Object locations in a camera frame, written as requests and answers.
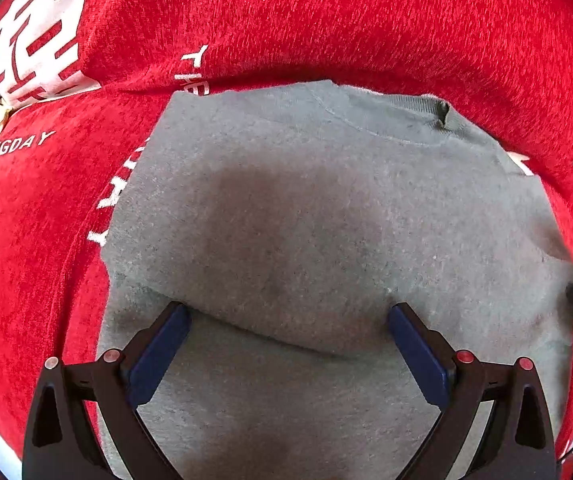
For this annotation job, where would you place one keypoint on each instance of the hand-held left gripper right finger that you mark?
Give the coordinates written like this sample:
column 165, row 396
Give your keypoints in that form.
column 419, row 355

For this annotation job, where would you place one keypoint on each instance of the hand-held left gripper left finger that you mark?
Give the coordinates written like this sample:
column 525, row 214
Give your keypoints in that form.
column 159, row 350

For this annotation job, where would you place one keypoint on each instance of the grey sweater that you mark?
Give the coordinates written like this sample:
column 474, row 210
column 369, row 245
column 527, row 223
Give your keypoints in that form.
column 316, row 220

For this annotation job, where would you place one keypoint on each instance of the red printed blanket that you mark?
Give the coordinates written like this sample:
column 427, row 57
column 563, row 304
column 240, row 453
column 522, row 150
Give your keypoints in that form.
column 316, row 25

